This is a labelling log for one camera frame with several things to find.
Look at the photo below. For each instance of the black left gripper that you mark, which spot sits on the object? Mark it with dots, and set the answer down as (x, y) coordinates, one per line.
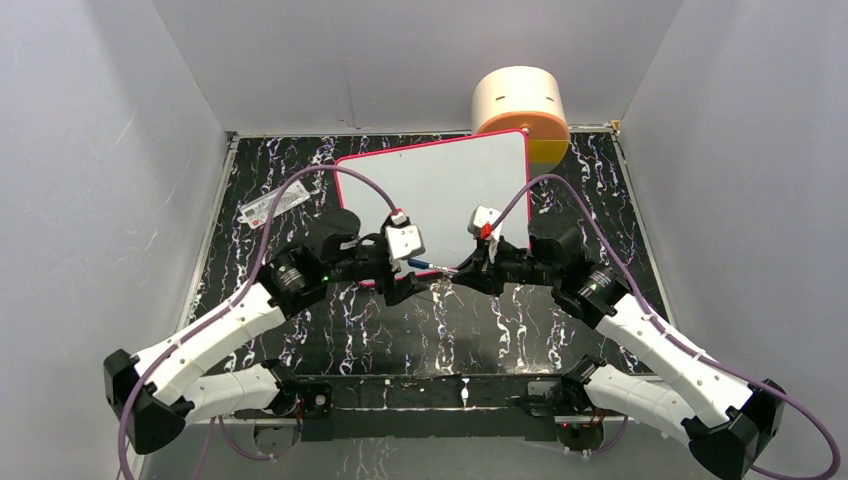
(394, 291)

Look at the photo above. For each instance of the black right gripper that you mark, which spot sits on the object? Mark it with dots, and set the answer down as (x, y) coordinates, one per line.
(483, 279)

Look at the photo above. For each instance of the pink-framed whiteboard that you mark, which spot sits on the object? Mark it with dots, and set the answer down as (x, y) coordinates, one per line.
(439, 184)

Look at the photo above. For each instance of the blue marker cap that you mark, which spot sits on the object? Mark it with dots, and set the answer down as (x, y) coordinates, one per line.
(419, 264)

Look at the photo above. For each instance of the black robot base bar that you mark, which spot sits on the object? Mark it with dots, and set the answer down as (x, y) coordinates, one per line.
(430, 404)

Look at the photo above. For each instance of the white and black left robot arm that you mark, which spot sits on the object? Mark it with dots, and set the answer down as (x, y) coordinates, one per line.
(159, 390)

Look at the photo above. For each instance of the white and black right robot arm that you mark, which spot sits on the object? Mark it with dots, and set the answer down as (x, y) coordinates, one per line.
(725, 422)

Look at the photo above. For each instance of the cream and orange cylinder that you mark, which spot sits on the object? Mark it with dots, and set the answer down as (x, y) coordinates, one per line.
(528, 99)

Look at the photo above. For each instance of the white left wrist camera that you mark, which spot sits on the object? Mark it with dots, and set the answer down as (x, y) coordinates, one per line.
(404, 238)

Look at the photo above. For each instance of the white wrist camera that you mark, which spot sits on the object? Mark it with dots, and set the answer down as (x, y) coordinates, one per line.
(404, 238)
(481, 226)

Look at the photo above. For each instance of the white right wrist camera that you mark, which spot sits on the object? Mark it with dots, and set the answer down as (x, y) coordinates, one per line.
(481, 226)

